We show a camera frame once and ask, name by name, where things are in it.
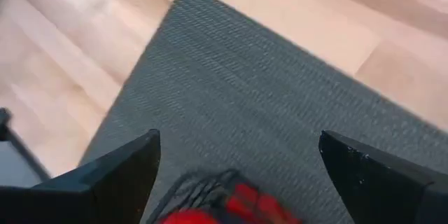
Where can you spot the grey woven placemat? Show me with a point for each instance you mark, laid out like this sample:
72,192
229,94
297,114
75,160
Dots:
245,94

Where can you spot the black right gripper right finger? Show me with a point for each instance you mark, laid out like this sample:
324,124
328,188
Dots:
378,189

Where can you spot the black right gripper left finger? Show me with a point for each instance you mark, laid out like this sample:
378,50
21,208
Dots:
105,189

